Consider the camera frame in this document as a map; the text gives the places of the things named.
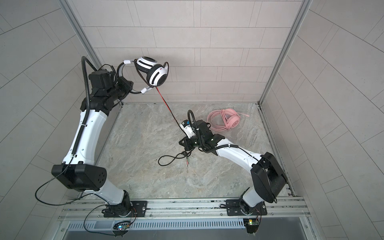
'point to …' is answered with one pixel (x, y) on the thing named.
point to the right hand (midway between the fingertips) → (180, 143)
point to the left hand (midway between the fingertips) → (135, 77)
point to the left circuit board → (120, 228)
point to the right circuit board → (252, 225)
